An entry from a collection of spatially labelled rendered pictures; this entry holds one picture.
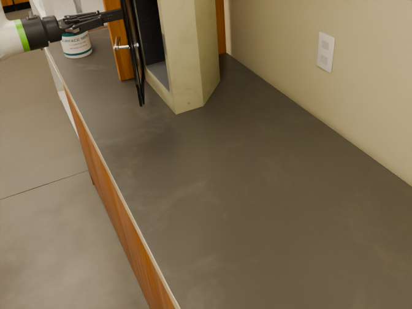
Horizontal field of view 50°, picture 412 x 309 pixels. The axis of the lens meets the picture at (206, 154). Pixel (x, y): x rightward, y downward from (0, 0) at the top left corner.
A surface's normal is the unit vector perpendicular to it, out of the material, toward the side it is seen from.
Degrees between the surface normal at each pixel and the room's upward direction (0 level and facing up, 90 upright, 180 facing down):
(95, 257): 0
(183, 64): 90
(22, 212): 0
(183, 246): 0
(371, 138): 90
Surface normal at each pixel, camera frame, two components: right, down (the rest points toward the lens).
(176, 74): 0.44, 0.51
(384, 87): -0.90, 0.32
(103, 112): -0.07, -0.80
